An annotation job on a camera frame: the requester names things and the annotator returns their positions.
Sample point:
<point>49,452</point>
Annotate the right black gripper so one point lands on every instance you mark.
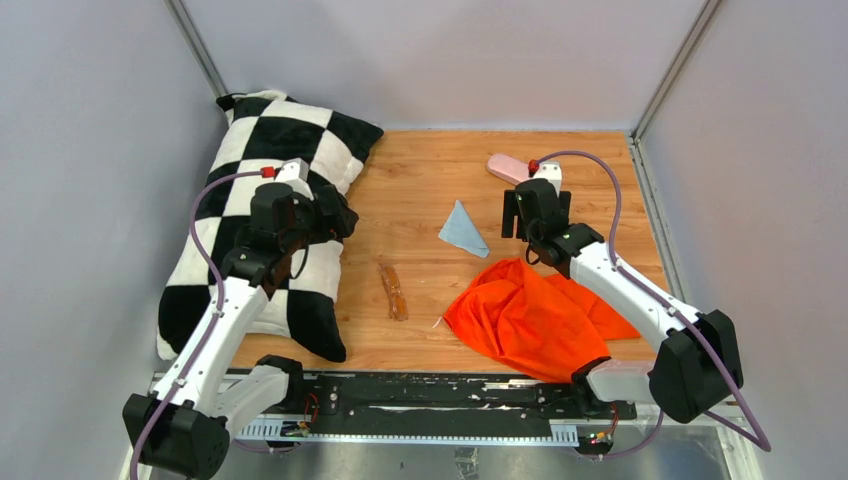
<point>510,211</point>

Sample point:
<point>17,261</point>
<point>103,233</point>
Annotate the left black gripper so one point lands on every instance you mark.
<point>337,224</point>

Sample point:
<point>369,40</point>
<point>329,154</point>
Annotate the pink glasses case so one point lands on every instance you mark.
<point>507,168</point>

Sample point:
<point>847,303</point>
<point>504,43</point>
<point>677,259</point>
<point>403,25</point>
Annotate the light blue cleaning cloth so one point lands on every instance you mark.
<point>459,231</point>

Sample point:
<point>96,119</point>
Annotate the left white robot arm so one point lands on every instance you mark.
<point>218,344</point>

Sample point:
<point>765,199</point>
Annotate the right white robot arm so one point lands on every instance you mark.
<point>697,363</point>

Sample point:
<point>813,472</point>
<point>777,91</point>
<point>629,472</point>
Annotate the orange transparent sunglasses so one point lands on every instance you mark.
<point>398,308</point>

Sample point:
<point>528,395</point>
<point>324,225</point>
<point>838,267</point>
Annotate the orange cloth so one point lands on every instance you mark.
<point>545,327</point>

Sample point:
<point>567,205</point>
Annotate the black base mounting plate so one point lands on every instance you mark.
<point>441,408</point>

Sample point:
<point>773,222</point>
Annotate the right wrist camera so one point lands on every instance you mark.
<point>548,170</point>

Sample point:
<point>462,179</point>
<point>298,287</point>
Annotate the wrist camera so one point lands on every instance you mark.
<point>548,170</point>
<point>294,173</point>

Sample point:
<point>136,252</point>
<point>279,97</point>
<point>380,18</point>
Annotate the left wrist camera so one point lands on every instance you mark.
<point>294,173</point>

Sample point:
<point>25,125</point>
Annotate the aluminium frame rail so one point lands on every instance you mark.
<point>268,410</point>

